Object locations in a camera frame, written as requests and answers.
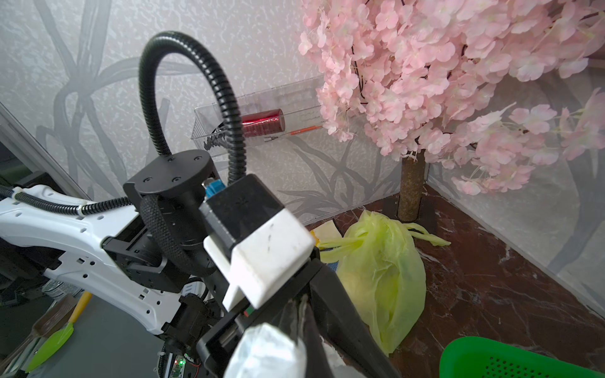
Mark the clear acrylic wall shelf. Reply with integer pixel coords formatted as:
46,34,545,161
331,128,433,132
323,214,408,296
191,76,324,157

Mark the green plastic perforated basket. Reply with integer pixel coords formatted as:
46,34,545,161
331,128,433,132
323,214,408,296
439,336,604,378

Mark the patterned white plastic bag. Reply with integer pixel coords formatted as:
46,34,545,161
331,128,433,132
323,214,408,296
221,322,365,378

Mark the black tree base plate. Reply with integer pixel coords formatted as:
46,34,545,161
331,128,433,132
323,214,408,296
376,186,438,234

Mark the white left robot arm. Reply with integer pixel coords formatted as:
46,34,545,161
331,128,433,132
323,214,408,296
1,31,398,377

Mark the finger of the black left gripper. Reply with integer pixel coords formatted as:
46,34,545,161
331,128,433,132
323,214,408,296
310,264,400,377
297,295,334,378

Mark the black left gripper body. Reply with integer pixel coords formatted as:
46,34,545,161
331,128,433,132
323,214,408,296
196,258,331,377

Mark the green avocado print plastic bag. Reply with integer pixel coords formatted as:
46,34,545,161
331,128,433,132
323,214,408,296
311,210,449,355

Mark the pink cherry blossom tree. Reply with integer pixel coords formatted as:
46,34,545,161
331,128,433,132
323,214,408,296
299,1,604,195

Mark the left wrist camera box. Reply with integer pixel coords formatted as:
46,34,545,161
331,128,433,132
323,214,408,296
199,174,316,311

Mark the red black hair brush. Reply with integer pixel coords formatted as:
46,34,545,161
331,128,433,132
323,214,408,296
202,108,325,151

